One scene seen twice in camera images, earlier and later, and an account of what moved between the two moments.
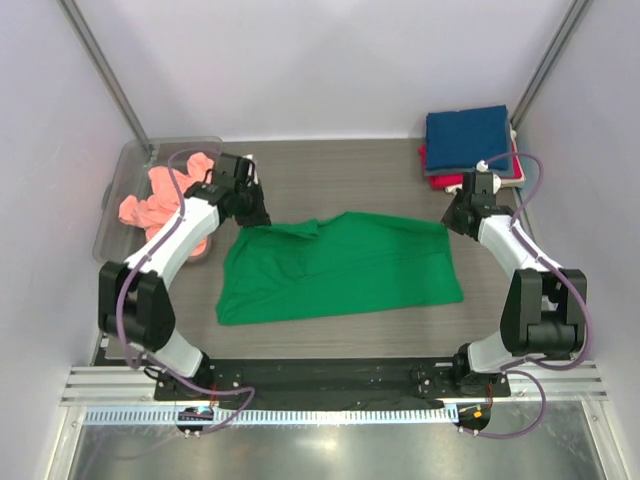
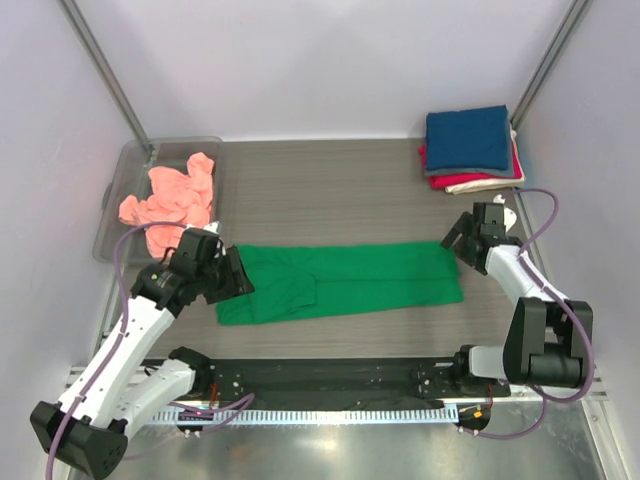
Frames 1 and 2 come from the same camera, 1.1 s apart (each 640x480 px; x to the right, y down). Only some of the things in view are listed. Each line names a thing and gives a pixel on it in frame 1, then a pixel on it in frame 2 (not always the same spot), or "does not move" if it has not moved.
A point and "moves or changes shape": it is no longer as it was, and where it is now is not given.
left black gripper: [255, 212] -> [230, 275]
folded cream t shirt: [507, 182] does not move
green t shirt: [353, 262] moves or changes shape
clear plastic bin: [115, 240] does not move
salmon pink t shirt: [159, 206] does not move
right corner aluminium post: [549, 61] does not move
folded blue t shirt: [459, 140] does not move
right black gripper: [454, 218] -> [467, 240]
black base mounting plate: [336, 380] does not move
